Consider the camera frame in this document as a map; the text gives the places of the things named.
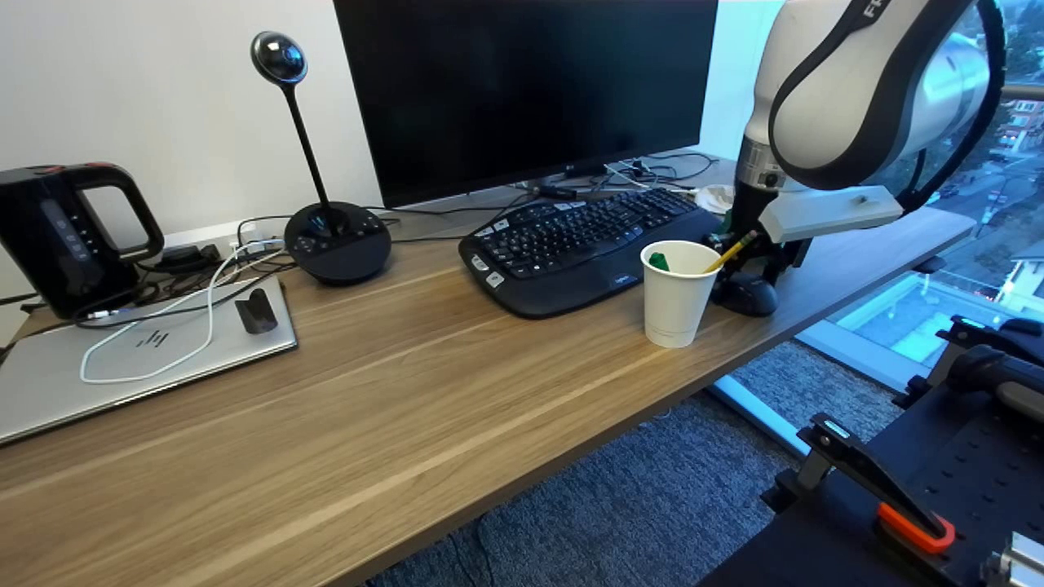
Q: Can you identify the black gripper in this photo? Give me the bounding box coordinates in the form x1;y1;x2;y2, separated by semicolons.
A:
720;176;816;293

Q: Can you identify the dark grey computer mouse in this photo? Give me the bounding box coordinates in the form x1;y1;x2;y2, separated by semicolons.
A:
715;274;782;321

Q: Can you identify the yellow pencil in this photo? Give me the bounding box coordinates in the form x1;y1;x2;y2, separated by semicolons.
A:
709;228;759;274

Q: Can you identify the white paper cup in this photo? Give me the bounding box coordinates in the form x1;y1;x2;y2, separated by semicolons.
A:
635;237;727;351

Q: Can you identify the black ergonomic keyboard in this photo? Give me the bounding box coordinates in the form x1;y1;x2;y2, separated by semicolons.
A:
457;185;727;324

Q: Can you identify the large black computer monitor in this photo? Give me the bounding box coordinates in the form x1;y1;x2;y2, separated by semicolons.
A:
328;0;720;213

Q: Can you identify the aluminium extrusion block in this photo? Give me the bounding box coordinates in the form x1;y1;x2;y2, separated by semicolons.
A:
979;526;1044;587

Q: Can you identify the black webcam on stand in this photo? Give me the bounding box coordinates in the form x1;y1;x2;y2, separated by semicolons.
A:
248;27;394;290

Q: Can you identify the small black dongle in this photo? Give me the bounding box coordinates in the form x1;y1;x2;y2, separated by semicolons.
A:
232;283;282;335

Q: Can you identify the silver laptop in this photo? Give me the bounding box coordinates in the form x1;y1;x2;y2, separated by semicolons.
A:
0;274;300;447

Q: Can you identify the black electric kettle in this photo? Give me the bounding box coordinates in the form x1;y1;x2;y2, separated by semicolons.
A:
0;161;168;326

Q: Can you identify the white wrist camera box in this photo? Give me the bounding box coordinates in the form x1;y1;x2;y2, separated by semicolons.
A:
757;181;911;249

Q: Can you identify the orange handled black clamp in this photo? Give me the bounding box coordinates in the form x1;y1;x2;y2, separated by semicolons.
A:
802;410;961;562

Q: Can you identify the white cable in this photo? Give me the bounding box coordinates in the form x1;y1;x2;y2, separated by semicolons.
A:
75;237;254;389

